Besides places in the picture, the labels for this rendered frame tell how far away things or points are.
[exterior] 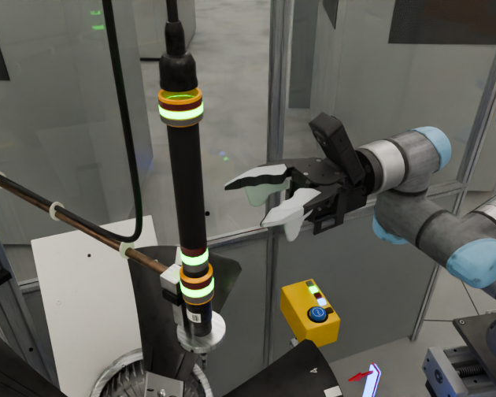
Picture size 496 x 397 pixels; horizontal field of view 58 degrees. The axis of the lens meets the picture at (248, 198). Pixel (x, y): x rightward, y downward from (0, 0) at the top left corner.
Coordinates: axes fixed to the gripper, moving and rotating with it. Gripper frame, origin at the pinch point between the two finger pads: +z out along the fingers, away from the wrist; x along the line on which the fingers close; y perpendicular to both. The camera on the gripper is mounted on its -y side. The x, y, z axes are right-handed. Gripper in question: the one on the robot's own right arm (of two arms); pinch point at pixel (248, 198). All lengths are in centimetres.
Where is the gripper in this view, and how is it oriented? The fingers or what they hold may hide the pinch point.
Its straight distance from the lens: 56.5
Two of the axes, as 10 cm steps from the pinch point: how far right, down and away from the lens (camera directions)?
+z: -8.6, 2.9, -4.2
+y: 0.0, 8.2, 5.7
